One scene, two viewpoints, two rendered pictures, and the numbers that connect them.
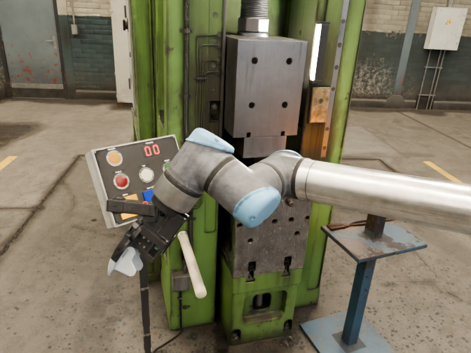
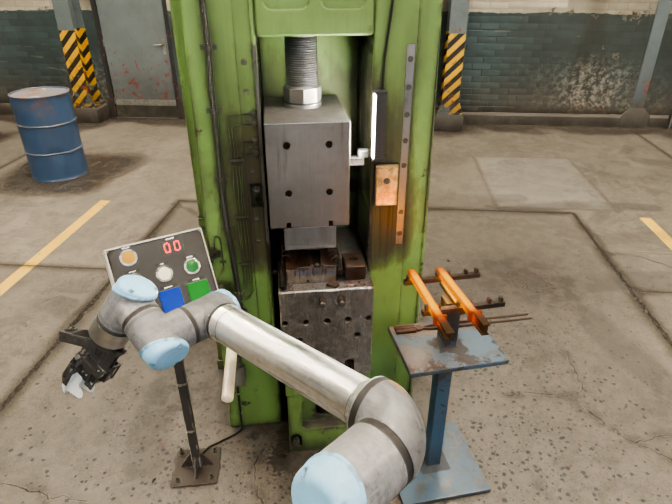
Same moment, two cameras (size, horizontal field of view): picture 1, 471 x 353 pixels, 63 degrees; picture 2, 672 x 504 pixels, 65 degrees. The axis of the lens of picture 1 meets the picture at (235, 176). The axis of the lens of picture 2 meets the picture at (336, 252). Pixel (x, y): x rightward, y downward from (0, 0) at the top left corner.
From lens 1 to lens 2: 71 cm
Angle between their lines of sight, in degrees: 12
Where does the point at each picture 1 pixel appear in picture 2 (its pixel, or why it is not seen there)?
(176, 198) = (103, 338)
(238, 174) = (144, 325)
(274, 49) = (309, 132)
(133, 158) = (150, 256)
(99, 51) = not seen: hidden behind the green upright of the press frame
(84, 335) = (140, 423)
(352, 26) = (423, 92)
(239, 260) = not seen: hidden behind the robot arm
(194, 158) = (113, 306)
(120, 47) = not seen: hidden behind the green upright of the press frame
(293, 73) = (335, 157)
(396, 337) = (494, 461)
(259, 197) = (156, 348)
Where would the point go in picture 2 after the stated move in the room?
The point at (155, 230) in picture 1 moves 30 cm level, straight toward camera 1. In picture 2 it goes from (95, 361) to (35, 470)
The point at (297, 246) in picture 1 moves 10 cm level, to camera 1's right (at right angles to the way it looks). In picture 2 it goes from (360, 349) to (383, 352)
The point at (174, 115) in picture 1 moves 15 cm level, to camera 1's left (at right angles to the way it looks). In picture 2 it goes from (210, 200) to (174, 197)
